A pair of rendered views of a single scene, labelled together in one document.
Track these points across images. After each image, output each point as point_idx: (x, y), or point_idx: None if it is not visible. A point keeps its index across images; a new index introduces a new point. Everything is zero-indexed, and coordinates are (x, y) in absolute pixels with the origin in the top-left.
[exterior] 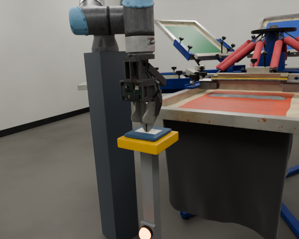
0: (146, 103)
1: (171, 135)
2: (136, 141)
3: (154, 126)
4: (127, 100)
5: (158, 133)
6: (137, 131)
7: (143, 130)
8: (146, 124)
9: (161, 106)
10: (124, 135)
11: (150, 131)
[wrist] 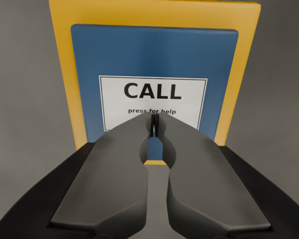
0: (145, 202)
1: (241, 77)
2: (148, 162)
3: (144, 41)
4: None
5: (203, 113)
6: (115, 124)
7: (128, 106)
8: (153, 131)
9: (273, 185)
10: (80, 140)
11: (161, 107)
